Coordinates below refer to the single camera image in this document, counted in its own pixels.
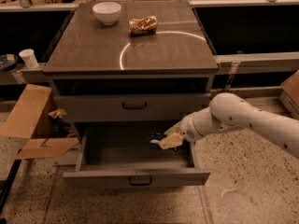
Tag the grey drawer cabinet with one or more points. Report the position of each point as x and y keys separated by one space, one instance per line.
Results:
x=95 y=59

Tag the open grey middle drawer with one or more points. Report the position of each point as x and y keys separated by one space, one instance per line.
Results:
x=119 y=154

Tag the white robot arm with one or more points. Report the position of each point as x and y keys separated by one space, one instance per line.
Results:
x=228 y=112

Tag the blue rxbar blueberry bar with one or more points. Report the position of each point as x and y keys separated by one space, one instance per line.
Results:
x=156 y=138

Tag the white paper cup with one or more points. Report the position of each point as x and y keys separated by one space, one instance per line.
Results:
x=29 y=58

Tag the cardboard box at right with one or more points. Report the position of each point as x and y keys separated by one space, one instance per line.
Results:
x=290 y=95

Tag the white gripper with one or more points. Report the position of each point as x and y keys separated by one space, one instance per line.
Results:
x=187 y=129

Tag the crumpled gold snack bag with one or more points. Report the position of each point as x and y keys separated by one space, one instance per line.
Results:
x=143 y=26

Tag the brown cardboard box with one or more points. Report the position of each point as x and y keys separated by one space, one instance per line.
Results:
x=30 y=120

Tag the white ceramic bowl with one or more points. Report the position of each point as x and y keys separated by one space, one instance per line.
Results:
x=107 y=13

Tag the closed grey upper drawer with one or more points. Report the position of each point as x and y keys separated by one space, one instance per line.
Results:
x=85 y=108

